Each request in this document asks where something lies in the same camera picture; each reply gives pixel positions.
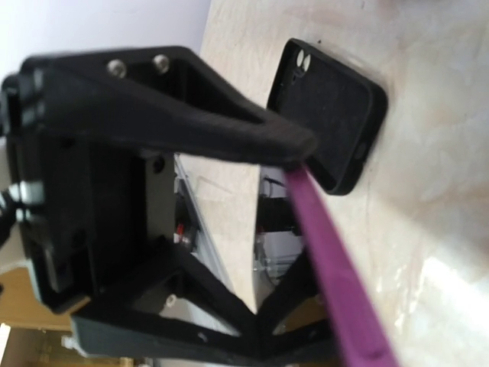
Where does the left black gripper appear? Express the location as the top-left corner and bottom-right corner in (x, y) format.
(1, 49), (177, 313)

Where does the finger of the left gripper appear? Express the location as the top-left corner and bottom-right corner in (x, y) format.
(71, 245), (336, 363)
(40, 47), (316, 166)

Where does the black phone red edge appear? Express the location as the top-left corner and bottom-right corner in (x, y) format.
(284, 167), (399, 366)

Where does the black phone case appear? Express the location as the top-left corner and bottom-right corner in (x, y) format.
(267, 38), (388, 196)

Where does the front aluminium rail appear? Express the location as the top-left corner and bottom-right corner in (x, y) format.
(177, 154), (258, 311)

